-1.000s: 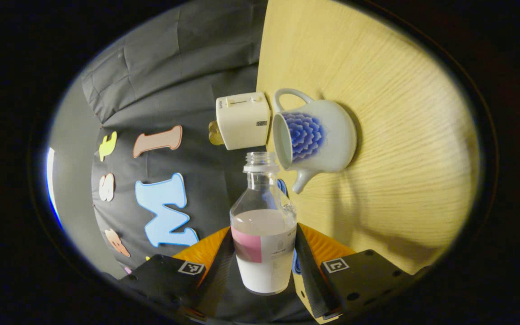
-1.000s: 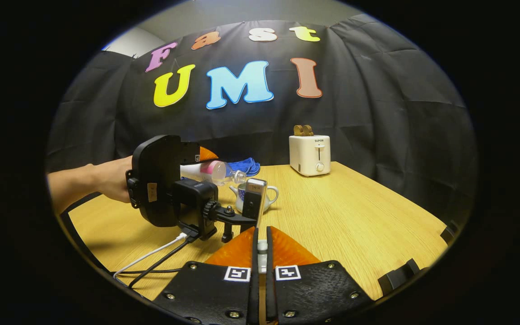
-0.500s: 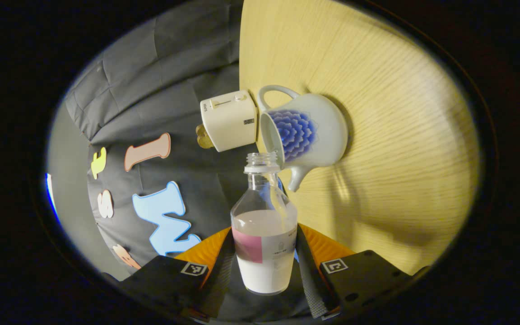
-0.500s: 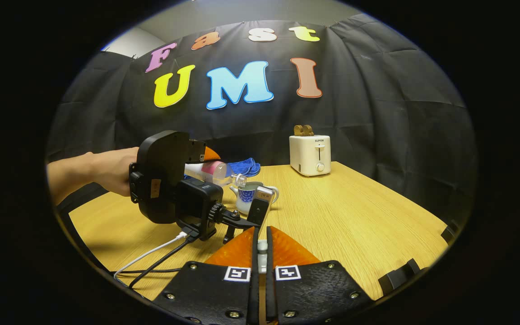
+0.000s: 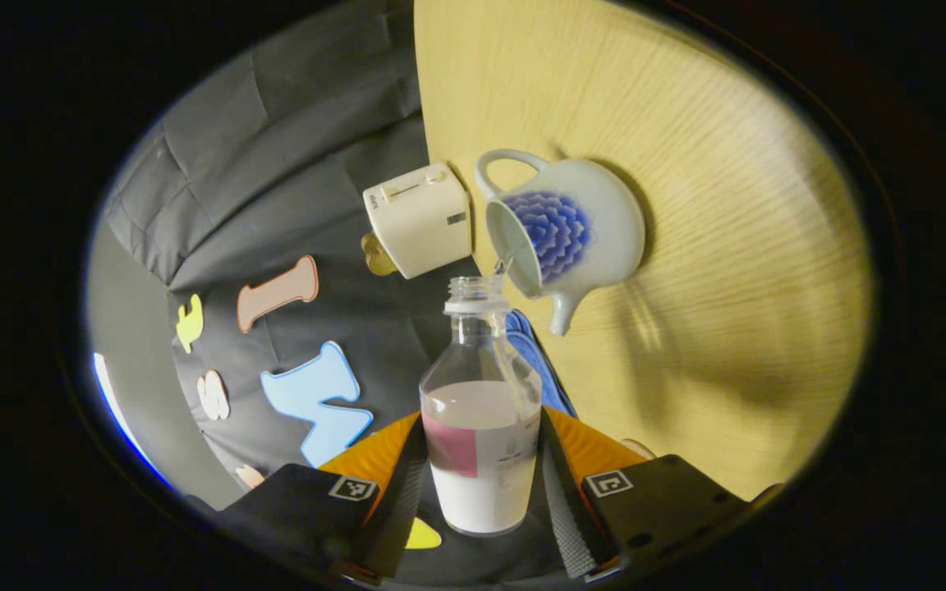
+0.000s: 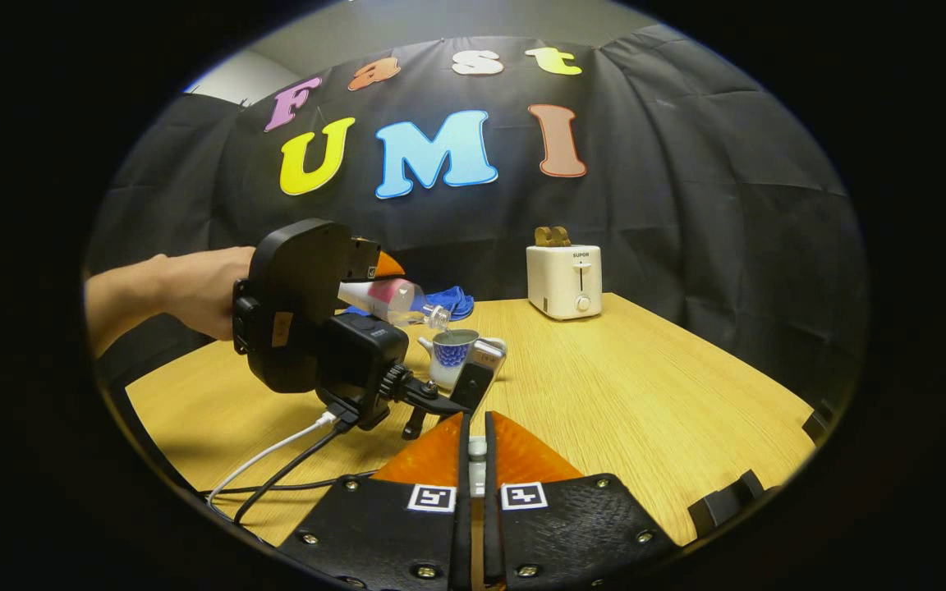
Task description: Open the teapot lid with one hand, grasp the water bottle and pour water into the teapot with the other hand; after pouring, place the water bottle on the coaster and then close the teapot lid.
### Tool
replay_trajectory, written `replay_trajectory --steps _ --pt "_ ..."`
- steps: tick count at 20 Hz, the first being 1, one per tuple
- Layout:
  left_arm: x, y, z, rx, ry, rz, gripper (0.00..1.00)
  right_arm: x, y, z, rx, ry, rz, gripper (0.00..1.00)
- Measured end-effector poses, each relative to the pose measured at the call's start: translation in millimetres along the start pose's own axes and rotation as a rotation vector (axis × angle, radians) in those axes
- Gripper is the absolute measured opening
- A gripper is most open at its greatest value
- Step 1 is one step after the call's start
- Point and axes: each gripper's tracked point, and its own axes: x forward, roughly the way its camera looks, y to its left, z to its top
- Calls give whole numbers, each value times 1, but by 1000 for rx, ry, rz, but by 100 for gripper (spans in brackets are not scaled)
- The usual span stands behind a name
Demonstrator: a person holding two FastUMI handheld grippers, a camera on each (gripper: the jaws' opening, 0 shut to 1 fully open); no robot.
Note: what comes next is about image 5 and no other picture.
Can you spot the white blue-flower teacup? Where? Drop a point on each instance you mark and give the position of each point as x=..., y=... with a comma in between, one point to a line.
x=596, y=222

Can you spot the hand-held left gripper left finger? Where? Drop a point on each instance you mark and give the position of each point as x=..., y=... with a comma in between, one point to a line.
x=391, y=525

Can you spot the clear plastic water bottle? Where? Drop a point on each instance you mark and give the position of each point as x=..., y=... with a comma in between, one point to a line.
x=481, y=484

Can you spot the brown toast slices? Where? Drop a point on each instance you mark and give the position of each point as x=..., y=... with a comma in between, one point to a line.
x=376, y=256

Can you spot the white toaster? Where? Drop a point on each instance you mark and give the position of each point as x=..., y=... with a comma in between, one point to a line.
x=420, y=222

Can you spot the folded blue towel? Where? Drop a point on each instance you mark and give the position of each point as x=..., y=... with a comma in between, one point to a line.
x=534, y=361

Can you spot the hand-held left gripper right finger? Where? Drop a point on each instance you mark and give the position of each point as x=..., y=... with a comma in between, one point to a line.
x=563, y=517

